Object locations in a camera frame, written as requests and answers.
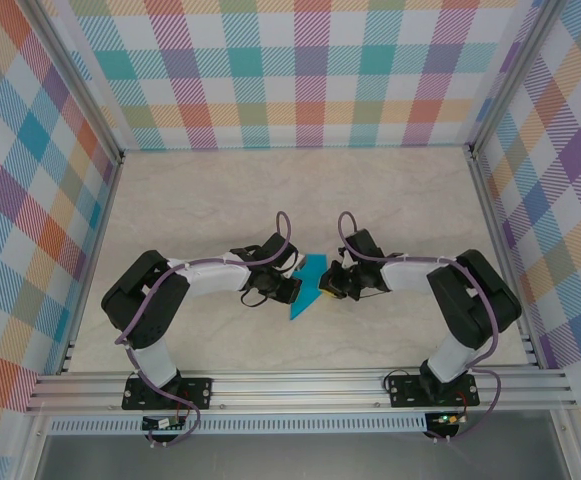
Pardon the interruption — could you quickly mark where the blue paper sheet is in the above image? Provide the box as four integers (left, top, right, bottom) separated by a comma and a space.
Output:
287, 253, 329, 321

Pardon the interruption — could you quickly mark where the small black circuit board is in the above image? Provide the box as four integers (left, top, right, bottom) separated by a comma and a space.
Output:
142, 417, 186, 432

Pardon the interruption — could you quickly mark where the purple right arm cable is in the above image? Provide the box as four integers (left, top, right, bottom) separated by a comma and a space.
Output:
337, 210, 502, 444

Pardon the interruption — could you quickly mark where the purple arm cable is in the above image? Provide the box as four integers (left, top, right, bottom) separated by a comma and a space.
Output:
337, 210, 502, 444
114, 210, 294, 448

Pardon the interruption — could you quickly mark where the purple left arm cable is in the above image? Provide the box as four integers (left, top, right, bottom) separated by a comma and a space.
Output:
114, 210, 294, 448

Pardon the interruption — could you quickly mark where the aluminium mounting rail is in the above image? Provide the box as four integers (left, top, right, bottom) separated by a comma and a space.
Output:
24, 368, 579, 414

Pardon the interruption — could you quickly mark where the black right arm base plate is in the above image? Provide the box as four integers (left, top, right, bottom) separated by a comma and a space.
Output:
387, 373, 481, 409

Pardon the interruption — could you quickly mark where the perforated grey cable duct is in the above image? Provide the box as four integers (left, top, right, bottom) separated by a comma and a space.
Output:
47, 417, 429, 435

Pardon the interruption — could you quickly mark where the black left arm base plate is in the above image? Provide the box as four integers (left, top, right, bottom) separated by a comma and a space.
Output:
121, 376, 214, 410

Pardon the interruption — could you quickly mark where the aluminium side rail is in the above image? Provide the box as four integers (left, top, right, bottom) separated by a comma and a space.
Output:
467, 147, 542, 371
57, 152, 127, 376

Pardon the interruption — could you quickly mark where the red black wire pair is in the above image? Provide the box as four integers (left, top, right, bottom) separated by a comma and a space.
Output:
452, 389, 472, 421
175, 387, 197, 425

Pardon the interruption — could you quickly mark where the aluminium frame post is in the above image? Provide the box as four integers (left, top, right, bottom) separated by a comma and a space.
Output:
28, 0, 126, 164
462, 0, 569, 156

